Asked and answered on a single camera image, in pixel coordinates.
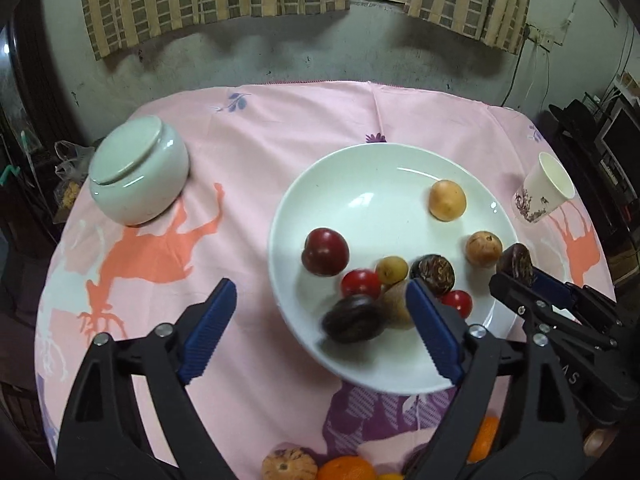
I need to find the white lidded ceramic jar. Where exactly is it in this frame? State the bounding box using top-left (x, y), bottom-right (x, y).
top-left (88, 115), bottom-right (191, 227)

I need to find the pink printed tablecloth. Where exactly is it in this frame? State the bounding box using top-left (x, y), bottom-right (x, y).
top-left (34, 80), bottom-right (618, 480)

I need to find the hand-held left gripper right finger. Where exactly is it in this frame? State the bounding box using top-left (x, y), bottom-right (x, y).
top-left (405, 278), bottom-right (586, 480)

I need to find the brown passion fruit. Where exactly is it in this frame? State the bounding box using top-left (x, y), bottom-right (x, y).
top-left (380, 280), bottom-right (416, 330)

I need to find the large yellow passion fruit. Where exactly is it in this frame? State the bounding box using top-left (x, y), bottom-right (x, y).
top-left (428, 179), bottom-right (468, 222)

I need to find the yellow green longan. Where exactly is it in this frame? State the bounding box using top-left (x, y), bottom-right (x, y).
top-left (375, 256), bottom-right (410, 285)

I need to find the white wall socket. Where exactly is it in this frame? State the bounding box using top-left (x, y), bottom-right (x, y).
top-left (527, 25), bottom-right (563, 51)

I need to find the person's right hand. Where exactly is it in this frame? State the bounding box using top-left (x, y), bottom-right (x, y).
top-left (582, 427), bottom-right (609, 457)

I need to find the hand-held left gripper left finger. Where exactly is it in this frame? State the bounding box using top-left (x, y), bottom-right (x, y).
top-left (57, 278), bottom-right (238, 480)

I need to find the printed paper cup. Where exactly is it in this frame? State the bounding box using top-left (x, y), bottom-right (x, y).
top-left (510, 151), bottom-right (577, 224)

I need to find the clear plastic bag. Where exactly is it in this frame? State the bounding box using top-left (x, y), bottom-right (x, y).
top-left (54, 140), bottom-right (96, 211)

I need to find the tan sapodilla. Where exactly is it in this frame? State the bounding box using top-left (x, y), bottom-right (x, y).
top-left (261, 447), bottom-right (319, 480)
top-left (465, 230), bottom-right (503, 267)

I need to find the black hanging cable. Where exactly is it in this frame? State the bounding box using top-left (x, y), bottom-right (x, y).
top-left (500, 35), bottom-right (527, 109)

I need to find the computer monitor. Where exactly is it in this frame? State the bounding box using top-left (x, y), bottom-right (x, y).
top-left (597, 105), bottom-right (640, 176)

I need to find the small orange mandarin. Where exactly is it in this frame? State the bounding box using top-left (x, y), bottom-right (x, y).
top-left (315, 455), bottom-right (377, 480)

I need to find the dark brown water chestnut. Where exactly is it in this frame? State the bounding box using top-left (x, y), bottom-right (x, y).
top-left (501, 243), bottom-right (535, 288)
top-left (320, 294), bottom-right (387, 345)
top-left (409, 254), bottom-right (456, 293)

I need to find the large orange mandarin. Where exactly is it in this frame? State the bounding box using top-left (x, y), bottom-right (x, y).
top-left (466, 416), bottom-right (501, 465)

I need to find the white oval plate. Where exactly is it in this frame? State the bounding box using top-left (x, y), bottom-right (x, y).
top-left (268, 143), bottom-right (521, 395)

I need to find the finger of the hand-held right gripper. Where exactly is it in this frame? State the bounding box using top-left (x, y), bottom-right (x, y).
top-left (488, 272), bottom-right (566, 333)
top-left (531, 269), bottom-right (616, 311)

